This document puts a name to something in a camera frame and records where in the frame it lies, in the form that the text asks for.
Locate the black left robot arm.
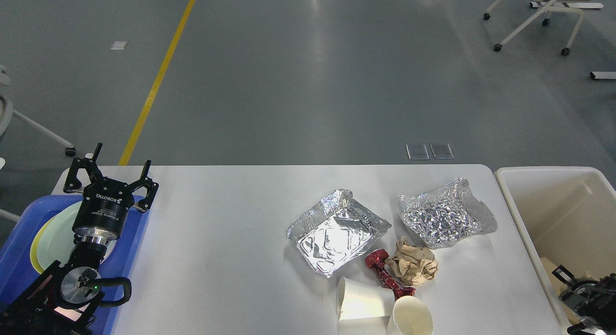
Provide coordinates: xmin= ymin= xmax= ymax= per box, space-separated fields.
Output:
xmin=1 ymin=143 xmax=159 ymax=335

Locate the right floor socket cover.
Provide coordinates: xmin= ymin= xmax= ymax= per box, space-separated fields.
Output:
xmin=430 ymin=143 xmax=455 ymax=159

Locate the white chair leg left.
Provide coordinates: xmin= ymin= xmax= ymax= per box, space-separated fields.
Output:
xmin=0 ymin=94 xmax=77 ymax=159

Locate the brown paper sheet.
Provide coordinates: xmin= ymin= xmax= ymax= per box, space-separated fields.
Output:
xmin=540 ymin=258 xmax=599 ymax=333

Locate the upright white paper cup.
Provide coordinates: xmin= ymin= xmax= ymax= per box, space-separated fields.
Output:
xmin=386 ymin=296 xmax=434 ymax=335

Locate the left floor socket cover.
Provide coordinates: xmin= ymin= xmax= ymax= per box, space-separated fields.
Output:
xmin=406 ymin=143 xmax=430 ymax=160

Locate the floor socket cover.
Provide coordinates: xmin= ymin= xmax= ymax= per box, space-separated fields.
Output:
xmin=406 ymin=143 xmax=430 ymax=160
xmin=430 ymin=143 xmax=455 ymax=159

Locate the lying white paper cup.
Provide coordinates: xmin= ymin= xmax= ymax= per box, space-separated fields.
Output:
xmin=336 ymin=277 xmax=395 ymax=321

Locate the aluminium foil tray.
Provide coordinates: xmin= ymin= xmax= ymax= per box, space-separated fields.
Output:
xmin=286 ymin=189 xmax=392 ymax=278
xmin=398 ymin=178 xmax=498 ymax=249

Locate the yellow plate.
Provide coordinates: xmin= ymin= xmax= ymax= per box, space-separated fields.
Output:
xmin=29 ymin=215 xmax=63 ymax=273

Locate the white metal bar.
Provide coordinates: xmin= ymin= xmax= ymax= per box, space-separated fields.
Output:
xmin=590 ymin=70 xmax=616 ymax=80

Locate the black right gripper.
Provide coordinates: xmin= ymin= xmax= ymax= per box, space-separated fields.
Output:
xmin=552 ymin=265 xmax=616 ymax=335

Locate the beige plastic bin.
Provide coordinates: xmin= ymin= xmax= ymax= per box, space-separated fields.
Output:
xmin=495 ymin=167 xmax=616 ymax=335

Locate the red foil wrapper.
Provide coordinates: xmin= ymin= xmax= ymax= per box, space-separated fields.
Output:
xmin=364 ymin=249 xmax=416 ymax=300

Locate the blue plastic tray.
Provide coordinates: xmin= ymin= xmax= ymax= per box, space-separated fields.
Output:
xmin=1 ymin=195 xmax=148 ymax=335

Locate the flat aluminium foil tray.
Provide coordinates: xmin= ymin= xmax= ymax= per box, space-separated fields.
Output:
xmin=286 ymin=189 xmax=392 ymax=278

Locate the crumpled brown paper ball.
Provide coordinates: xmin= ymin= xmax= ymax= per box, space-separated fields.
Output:
xmin=385 ymin=236 xmax=438 ymax=286

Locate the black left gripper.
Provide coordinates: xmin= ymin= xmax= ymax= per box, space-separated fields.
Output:
xmin=63 ymin=143 xmax=159 ymax=242

